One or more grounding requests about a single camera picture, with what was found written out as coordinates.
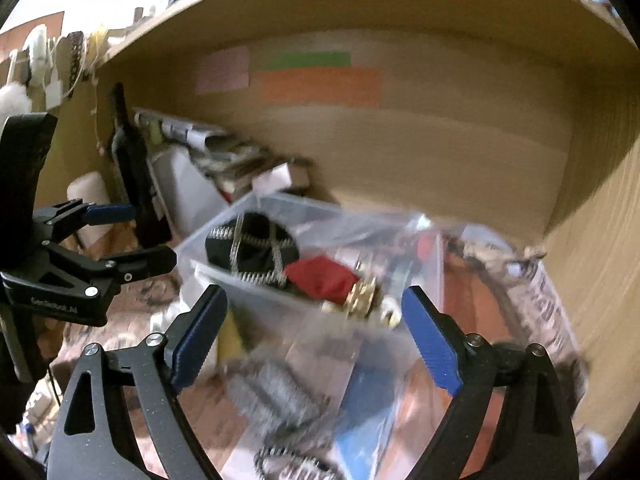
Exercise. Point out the small white box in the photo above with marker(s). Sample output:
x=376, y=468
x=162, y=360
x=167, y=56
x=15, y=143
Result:
x=280, y=177

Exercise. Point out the blue flat packet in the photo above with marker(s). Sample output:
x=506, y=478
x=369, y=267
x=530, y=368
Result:
x=367, y=420

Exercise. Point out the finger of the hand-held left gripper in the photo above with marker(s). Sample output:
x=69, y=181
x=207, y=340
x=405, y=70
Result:
x=145, y=263
x=107, y=213

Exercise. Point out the black cloth with white trim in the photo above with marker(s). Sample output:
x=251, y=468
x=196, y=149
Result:
x=250, y=247

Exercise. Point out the pink sticky note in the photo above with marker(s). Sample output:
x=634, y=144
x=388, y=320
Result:
x=222, y=70

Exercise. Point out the printed newspaper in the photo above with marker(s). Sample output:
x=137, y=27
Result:
x=547, y=305

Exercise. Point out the white roll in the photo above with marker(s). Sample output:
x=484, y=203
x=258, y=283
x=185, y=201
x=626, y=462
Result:
x=90, y=195

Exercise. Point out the white fluffy item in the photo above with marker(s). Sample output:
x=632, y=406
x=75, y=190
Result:
x=12, y=102

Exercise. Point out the gold metal buttons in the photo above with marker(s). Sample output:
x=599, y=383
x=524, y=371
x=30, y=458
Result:
x=365, y=297

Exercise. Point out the grey knitted cloth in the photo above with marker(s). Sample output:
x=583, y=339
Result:
x=272, y=395

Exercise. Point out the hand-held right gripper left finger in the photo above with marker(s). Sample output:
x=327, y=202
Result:
x=197, y=342

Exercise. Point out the orange sticky note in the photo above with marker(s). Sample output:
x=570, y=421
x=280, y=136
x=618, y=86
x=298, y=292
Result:
x=320, y=87

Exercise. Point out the red cloth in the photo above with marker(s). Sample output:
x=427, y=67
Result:
x=320, y=280

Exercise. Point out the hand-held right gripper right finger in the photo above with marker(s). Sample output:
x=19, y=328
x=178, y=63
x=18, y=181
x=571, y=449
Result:
x=431, y=342

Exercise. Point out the black upright device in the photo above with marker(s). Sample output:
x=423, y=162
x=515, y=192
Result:
x=132, y=170

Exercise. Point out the stack of magazines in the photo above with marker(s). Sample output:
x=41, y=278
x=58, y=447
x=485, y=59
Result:
x=220, y=152

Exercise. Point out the clear plastic bag with clothing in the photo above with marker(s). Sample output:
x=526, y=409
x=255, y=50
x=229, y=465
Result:
x=320, y=240

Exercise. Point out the green sticky note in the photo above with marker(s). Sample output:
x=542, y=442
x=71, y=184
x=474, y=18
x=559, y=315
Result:
x=309, y=60

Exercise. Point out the large cardboard box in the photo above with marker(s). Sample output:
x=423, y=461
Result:
x=450, y=125

